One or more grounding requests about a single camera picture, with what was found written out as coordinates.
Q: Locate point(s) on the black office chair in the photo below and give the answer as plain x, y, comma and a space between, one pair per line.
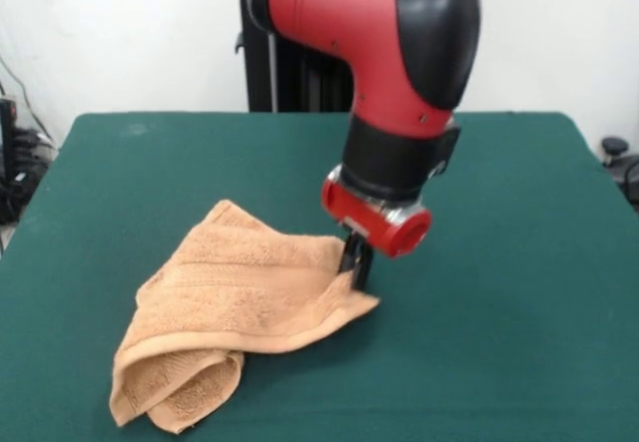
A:
621, 162

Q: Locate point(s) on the black electronics box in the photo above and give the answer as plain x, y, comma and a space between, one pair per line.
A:
9, 137

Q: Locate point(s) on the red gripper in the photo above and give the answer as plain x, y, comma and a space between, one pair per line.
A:
374, 222

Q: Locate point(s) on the orange terry towel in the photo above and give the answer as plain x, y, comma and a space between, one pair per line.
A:
224, 287

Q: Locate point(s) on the dark green tablecloth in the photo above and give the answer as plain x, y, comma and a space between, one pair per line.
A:
499, 287

